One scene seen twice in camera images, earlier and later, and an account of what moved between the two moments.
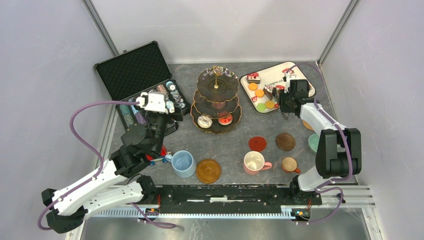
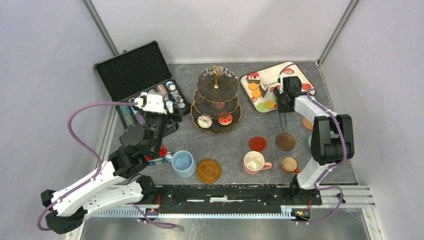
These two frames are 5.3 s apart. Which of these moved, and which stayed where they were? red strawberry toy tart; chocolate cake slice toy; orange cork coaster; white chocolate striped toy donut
Moved: chocolate cake slice toy
Stayed: orange cork coaster; red strawberry toy tart; white chocolate striped toy donut
